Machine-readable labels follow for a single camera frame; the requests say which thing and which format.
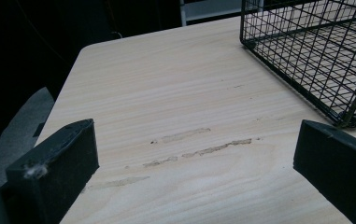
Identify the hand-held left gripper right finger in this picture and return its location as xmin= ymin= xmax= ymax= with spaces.
xmin=292 ymin=119 xmax=356 ymax=224

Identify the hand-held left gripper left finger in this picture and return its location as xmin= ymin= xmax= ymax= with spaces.
xmin=5 ymin=118 xmax=100 ymax=224

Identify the black wire basket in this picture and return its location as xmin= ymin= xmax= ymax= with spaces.
xmin=239 ymin=0 xmax=356 ymax=128

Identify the white metal frame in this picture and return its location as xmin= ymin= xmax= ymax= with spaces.
xmin=179 ymin=0 xmax=264 ymax=27

